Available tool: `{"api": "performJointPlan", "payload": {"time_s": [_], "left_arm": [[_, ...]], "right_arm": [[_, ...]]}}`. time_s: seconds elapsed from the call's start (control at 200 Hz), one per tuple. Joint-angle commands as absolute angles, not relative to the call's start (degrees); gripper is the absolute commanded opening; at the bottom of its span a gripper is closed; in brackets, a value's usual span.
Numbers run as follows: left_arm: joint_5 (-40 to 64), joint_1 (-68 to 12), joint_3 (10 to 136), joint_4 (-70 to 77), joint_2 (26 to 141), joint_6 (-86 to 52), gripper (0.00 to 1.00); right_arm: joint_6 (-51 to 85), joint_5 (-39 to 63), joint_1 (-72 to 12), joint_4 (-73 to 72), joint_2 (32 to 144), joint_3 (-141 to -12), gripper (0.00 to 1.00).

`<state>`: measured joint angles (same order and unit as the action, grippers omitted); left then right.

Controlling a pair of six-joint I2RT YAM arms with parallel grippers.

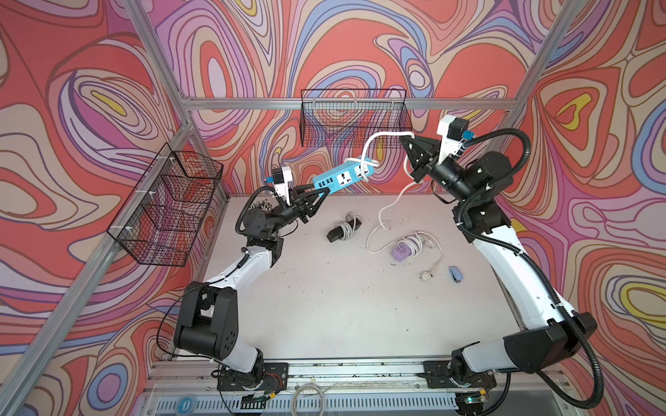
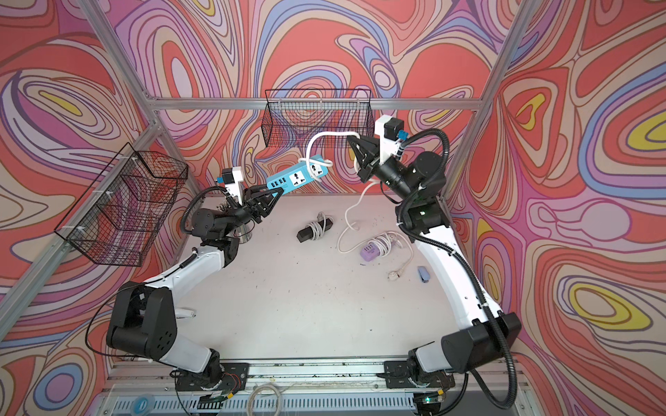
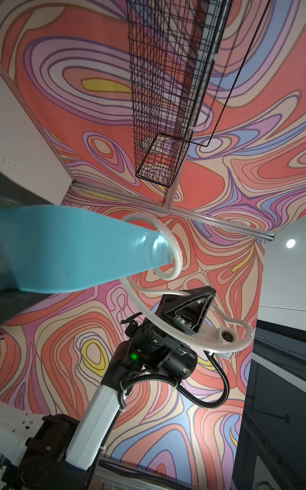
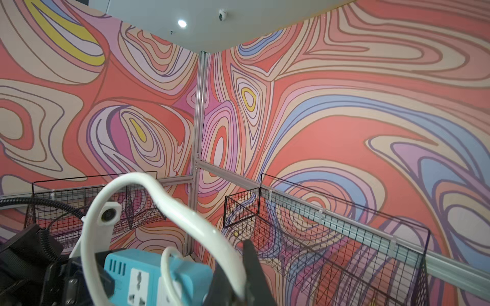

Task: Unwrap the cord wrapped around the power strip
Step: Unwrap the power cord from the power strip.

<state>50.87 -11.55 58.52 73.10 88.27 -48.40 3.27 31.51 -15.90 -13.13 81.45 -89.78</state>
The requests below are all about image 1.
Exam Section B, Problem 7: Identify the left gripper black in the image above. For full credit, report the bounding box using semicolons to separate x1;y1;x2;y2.
264;189;327;240

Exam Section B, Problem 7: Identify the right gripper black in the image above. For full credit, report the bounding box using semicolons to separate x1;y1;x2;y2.
398;132;475;204

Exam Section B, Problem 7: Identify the black power strip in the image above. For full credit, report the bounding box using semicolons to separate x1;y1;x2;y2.
326;213;362;243

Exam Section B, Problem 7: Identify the blue power strip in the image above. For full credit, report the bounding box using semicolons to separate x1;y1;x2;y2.
311;131;444;282

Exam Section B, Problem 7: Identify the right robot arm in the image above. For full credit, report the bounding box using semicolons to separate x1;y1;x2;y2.
400;128;605;409

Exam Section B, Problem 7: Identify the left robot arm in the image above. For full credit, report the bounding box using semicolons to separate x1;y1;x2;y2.
173;185;331;390

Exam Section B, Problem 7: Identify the purple power strip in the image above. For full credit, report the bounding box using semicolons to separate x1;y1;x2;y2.
391;234;423;262

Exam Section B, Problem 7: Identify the metal pen cup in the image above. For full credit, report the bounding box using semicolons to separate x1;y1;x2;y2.
250;199;279;215

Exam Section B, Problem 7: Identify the small blue plug cover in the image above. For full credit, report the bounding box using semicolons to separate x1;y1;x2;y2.
449;266;464;283

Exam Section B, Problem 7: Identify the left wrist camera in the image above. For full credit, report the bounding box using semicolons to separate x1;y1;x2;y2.
266;166;293;206

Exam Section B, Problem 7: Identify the black wire basket back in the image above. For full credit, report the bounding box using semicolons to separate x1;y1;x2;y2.
299;87;412;148

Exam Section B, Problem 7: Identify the black wire basket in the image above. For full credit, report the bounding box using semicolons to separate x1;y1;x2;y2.
107;144;224;267
299;87;412;148

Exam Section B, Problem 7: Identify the black wire basket left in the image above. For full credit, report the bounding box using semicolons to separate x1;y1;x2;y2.
107;144;224;267

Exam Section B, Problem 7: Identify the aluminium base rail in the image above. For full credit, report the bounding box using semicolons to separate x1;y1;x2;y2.
131;356;576;415

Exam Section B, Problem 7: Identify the white coiled cable front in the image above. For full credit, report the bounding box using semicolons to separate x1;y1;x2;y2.
290;383;326;416

